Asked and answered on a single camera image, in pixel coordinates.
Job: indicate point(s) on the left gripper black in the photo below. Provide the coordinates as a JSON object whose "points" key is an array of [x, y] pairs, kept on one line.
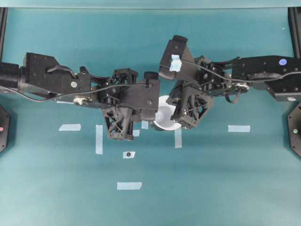
{"points": [[119, 120]]}

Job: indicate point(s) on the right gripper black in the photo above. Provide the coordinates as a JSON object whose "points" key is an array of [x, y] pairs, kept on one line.
{"points": [[191, 98]]}

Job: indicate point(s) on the white paper cup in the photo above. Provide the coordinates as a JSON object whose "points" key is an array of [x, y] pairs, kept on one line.
{"points": [[164, 113]]}

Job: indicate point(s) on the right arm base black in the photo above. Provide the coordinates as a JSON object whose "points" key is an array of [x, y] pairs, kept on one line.
{"points": [[294, 129]]}

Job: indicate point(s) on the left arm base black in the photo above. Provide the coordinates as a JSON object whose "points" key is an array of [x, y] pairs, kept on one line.
{"points": [[4, 128]]}

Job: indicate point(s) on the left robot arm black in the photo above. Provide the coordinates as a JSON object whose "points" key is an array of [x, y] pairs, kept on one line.
{"points": [[42, 77]]}

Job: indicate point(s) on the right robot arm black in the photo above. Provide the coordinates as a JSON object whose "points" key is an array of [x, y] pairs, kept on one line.
{"points": [[264, 67]]}

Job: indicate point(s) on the blue tape strip vertical right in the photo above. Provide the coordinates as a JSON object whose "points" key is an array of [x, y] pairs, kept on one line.
{"points": [[178, 138]]}

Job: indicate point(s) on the blue tape strip vertical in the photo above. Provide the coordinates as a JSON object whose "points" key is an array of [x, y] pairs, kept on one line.
{"points": [[178, 138], [99, 139]]}

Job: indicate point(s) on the blue tape strip centre small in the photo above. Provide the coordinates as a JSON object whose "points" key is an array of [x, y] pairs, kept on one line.
{"points": [[136, 132]]}

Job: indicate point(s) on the blue tape strip vertical left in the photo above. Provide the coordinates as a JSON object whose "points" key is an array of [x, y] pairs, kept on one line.
{"points": [[99, 139]]}

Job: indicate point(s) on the blue tape strip far right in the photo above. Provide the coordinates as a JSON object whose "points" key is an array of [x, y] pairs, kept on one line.
{"points": [[239, 128]]}

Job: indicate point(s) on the tape patch with black dot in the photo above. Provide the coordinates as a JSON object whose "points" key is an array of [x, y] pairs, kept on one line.
{"points": [[129, 154]]}

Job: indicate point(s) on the blue tape strip far left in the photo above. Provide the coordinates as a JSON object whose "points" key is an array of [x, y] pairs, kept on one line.
{"points": [[70, 127]]}

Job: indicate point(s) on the blue tape strip bottom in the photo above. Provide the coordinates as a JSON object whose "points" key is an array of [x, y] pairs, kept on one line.
{"points": [[129, 185]]}

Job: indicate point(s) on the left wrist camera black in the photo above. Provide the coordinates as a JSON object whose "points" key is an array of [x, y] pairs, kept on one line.
{"points": [[142, 96]]}

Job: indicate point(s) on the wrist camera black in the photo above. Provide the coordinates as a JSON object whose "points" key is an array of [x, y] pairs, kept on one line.
{"points": [[177, 61], [142, 96]]}

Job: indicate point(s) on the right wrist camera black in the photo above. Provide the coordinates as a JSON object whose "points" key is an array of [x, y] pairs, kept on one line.
{"points": [[177, 61]]}

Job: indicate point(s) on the right camera cable black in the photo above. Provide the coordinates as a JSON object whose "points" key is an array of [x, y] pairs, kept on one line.
{"points": [[279, 77]]}

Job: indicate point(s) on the camera cable black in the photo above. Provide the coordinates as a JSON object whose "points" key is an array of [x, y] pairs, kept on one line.
{"points": [[72, 94], [279, 77]]}

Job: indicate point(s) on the left camera cable black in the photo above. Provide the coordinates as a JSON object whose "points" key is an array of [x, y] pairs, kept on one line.
{"points": [[72, 94]]}

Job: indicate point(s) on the right black frame rail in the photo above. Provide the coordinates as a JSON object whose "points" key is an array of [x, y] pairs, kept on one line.
{"points": [[294, 19]]}

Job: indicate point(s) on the black frame rail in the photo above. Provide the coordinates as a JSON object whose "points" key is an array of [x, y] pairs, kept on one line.
{"points": [[3, 21], [294, 19]]}

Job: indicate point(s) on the left black frame rail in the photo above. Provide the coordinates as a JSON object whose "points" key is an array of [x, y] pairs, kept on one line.
{"points": [[3, 21]]}

